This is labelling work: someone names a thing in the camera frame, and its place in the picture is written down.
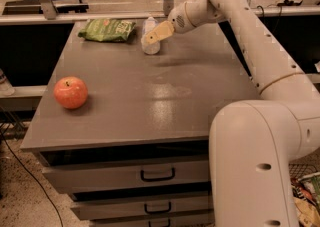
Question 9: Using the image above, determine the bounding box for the grey metal rail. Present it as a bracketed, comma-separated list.
[0, 6, 320, 26]

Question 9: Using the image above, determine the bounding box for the clear plastic water bottle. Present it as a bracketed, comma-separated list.
[141, 17, 160, 55]

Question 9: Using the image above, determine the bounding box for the top grey drawer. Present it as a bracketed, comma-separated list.
[43, 155, 210, 194]

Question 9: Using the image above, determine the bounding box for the middle grey drawer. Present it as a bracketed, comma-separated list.
[71, 191, 213, 220]

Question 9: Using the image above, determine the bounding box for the black floor cable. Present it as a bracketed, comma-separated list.
[0, 127, 65, 227]

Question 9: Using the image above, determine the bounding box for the tan snack bag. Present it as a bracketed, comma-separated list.
[294, 198, 320, 227]

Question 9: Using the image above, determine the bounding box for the red apple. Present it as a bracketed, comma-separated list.
[53, 76, 88, 109]

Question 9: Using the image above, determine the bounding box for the green jalapeno chip bag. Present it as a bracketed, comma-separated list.
[78, 19, 136, 42]

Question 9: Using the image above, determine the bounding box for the green white snack bag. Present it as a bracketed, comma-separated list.
[299, 172, 320, 210]

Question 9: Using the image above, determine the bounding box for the red snack bag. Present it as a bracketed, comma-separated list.
[291, 178, 314, 203]

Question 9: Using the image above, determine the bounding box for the grey drawer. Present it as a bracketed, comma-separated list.
[43, 155, 210, 194]
[71, 191, 213, 220]
[89, 211, 214, 227]

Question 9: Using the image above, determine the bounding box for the bottom grey drawer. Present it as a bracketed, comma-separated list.
[89, 211, 214, 227]

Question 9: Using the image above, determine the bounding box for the wire basket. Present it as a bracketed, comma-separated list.
[289, 164, 318, 180]

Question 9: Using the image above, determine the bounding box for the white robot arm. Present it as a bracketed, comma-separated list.
[142, 0, 320, 227]

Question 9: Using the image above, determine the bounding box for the grey drawer cabinet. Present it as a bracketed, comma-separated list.
[19, 16, 262, 227]

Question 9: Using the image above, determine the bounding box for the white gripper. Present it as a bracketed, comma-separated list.
[144, 3, 194, 45]

